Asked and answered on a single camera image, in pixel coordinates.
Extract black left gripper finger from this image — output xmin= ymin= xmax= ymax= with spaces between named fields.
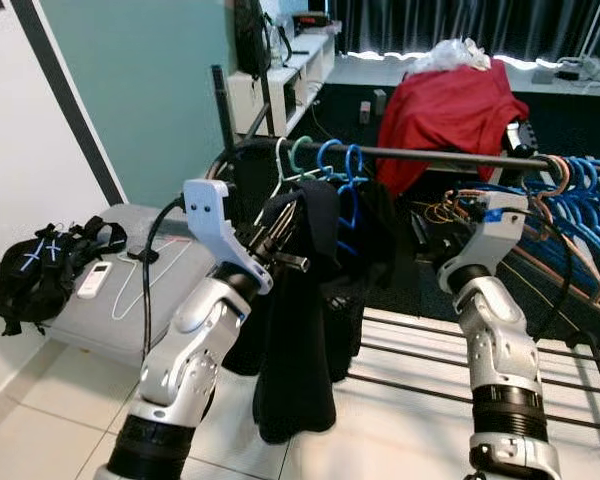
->
xmin=262 ymin=200 xmax=292 ymax=261
xmin=278 ymin=200 xmax=304 ymax=259

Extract black shirt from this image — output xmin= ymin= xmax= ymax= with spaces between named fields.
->
xmin=248 ymin=178 xmax=341 ymax=448

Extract white clothes hanger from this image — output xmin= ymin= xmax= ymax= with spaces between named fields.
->
xmin=273 ymin=138 xmax=296 ymax=191

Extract green clothes hanger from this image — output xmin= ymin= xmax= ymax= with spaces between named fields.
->
xmin=290 ymin=136 xmax=321 ymax=181

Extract copper clothes hanger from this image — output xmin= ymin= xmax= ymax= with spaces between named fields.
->
xmin=440 ymin=153 xmax=600 ymax=311

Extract black metal clothes rack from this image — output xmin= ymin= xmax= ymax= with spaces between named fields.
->
xmin=208 ymin=65 xmax=600 ymax=401

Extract red cloth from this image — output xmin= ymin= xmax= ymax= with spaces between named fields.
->
xmin=375 ymin=60 xmax=531 ymax=196

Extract black key fob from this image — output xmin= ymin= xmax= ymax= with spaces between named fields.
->
xmin=125 ymin=247 xmax=159 ymax=265

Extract white shelf unit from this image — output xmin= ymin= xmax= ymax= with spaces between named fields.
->
xmin=225 ymin=22 xmax=336 ymax=136

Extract grey storage box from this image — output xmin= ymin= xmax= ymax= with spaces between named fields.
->
xmin=40 ymin=203 xmax=221 ymax=369

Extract white plastic bag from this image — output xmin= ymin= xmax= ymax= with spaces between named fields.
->
xmin=410 ymin=38 xmax=493 ymax=74

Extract white window bench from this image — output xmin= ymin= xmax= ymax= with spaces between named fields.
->
xmin=325 ymin=50 xmax=600 ymax=101

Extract white remote control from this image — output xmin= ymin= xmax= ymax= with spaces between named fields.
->
xmin=76 ymin=261 xmax=113 ymax=301

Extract black hanging bag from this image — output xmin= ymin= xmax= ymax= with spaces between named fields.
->
xmin=233 ymin=0 xmax=267 ymax=77

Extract black electronic box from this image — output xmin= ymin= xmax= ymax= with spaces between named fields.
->
xmin=290 ymin=12 xmax=331 ymax=33

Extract black backpack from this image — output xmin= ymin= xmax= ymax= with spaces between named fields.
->
xmin=0 ymin=220 xmax=129 ymax=337

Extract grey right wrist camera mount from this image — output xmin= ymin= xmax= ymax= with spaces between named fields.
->
xmin=438 ymin=190 xmax=531 ymax=293

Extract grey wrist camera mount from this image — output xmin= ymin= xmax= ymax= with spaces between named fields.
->
xmin=182 ymin=178 xmax=276 ymax=296
xmin=438 ymin=190 xmax=531 ymax=293

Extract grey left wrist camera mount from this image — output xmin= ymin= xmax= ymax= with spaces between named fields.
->
xmin=182 ymin=178 xmax=276 ymax=296

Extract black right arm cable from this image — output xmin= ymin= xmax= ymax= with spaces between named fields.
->
xmin=500 ymin=203 xmax=579 ymax=346

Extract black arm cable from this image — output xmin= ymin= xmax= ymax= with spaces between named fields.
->
xmin=500 ymin=203 xmax=579 ymax=346
xmin=140 ymin=195 xmax=191 ymax=361

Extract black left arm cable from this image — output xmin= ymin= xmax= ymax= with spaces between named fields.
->
xmin=140 ymin=195 xmax=191 ymax=361

